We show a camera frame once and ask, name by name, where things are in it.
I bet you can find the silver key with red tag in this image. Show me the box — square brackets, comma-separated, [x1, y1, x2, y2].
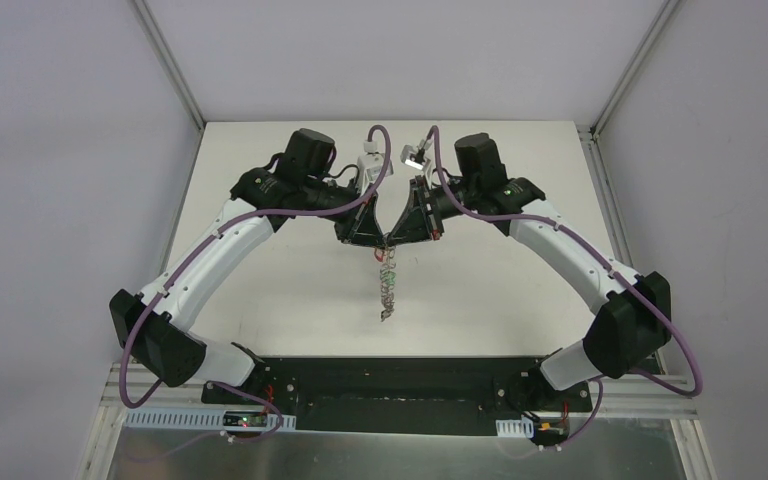
[373, 248, 389, 263]

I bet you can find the metal disc keyring with rings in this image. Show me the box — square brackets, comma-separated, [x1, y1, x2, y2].
[379, 247, 396, 322]

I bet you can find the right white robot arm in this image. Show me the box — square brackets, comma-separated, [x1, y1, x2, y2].
[386, 128, 678, 410]

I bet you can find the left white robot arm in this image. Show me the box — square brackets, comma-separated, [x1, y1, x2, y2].
[109, 125, 392, 405]

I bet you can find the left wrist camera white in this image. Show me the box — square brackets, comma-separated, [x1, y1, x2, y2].
[354, 141, 393, 194]

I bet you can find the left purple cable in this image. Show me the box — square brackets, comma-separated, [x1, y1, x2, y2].
[120, 125, 393, 445]

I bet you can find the purple cable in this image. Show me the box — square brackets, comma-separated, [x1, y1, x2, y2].
[426, 125, 705, 452]
[120, 125, 393, 445]

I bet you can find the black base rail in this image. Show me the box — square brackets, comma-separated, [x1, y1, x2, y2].
[240, 356, 596, 437]

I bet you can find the right white cable duct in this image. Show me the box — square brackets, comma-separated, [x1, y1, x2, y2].
[495, 417, 535, 439]

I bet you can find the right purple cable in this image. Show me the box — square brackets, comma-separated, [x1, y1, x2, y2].
[426, 125, 705, 452]

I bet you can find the aluminium frame rail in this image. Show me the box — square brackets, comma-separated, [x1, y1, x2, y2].
[99, 363, 699, 420]

